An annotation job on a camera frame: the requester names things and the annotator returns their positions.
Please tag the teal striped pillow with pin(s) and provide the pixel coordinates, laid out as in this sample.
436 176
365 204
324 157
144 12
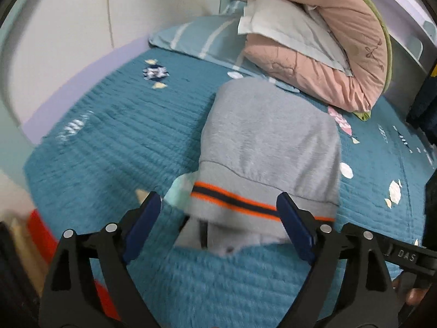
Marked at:
198 37

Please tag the grey and navy zip jacket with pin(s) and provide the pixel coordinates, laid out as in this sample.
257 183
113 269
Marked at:
269 136

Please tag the pink quilt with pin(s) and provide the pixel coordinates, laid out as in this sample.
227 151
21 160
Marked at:
334 58

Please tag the teal quilted bedspread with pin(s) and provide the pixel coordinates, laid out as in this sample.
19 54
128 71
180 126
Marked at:
136 136

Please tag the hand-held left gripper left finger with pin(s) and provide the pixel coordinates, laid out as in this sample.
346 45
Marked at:
141 225

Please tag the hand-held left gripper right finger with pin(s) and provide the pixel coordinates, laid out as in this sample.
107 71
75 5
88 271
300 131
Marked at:
295 225

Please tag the lilac shelf unit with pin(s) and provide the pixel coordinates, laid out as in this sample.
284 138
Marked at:
403 13

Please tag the yellow and navy puffer jacket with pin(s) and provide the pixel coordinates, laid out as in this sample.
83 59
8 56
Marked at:
423 102

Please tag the white pillow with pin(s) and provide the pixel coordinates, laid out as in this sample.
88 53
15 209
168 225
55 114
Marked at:
290 27

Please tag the red object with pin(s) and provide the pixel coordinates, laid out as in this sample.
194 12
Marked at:
44 232

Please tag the person's right hand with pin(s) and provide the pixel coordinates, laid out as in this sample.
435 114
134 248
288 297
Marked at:
414 297

